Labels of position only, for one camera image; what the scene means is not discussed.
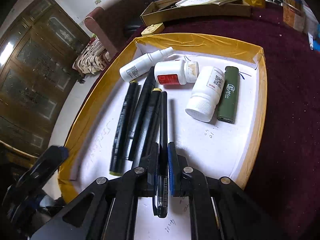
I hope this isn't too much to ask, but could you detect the black gel pen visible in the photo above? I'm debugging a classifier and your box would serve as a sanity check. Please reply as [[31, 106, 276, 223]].
[[153, 91, 168, 218]]

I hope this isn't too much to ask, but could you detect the black marker yellow cap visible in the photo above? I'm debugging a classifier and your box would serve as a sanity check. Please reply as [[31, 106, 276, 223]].
[[109, 80, 139, 176]]

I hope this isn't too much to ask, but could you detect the green lighter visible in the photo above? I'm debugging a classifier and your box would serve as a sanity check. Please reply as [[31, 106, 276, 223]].
[[217, 66, 240, 124]]

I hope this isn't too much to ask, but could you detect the thin black pen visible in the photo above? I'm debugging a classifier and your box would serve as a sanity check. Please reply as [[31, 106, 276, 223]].
[[127, 67, 155, 161]]

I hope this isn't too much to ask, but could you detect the white pill bottle ribbed cap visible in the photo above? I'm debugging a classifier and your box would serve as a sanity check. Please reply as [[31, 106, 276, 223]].
[[185, 66, 225, 122]]

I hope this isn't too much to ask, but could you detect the white spray bottle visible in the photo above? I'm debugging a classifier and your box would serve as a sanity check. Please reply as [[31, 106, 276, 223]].
[[119, 47, 174, 82]]

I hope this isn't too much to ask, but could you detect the white bottle red label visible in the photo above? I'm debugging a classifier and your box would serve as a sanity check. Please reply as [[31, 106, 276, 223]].
[[154, 60, 199, 85]]

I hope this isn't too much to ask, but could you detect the maroon velvet tablecloth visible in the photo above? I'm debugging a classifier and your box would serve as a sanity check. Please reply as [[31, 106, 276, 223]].
[[164, 3, 319, 239]]

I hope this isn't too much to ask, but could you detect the yellow taped white tray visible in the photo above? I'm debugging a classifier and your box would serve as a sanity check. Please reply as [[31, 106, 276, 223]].
[[57, 32, 268, 240]]

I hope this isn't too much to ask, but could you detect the wooden glass cabinet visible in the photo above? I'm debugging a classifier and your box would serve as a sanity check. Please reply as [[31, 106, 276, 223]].
[[1, 0, 89, 157]]

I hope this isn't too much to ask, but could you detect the maroon armchair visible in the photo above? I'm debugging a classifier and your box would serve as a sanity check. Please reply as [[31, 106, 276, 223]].
[[84, 0, 150, 57]]

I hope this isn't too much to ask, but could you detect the small gold tin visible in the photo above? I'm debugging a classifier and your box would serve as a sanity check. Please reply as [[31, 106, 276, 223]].
[[141, 23, 165, 36]]

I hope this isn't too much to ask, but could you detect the brown cardboard box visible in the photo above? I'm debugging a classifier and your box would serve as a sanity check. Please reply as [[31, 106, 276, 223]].
[[140, 0, 251, 26]]

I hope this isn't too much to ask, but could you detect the orange toothpick jar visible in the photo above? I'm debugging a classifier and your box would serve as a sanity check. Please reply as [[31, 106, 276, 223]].
[[283, 0, 305, 32]]

